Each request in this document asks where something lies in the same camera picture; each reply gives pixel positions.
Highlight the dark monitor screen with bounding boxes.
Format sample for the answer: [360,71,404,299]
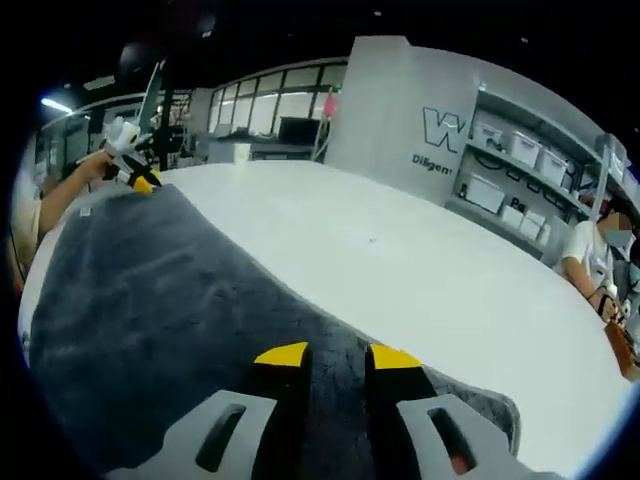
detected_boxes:
[278,117,322,144]

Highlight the white lidded storage bin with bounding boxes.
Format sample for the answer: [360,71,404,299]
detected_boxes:
[472,122,504,147]
[507,130,542,167]
[537,148,572,184]

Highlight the black stand pole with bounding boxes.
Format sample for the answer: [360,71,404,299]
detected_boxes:
[158,59,178,171]

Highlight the large white flat box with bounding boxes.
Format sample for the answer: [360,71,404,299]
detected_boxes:
[462,174,507,214]

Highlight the grey plush towel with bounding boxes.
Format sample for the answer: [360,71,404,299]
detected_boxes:
[27,183,521,476]

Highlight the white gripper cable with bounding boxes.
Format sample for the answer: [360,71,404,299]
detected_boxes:
[138,62,164,132]

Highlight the person's left hand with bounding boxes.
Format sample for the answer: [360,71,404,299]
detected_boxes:
[74,149,119,184]

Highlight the grey metal shelf rack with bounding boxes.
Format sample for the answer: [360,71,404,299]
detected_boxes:
[444,84,640,262]

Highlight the brown bag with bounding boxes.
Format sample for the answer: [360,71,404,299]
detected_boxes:
[604,319,640,384]

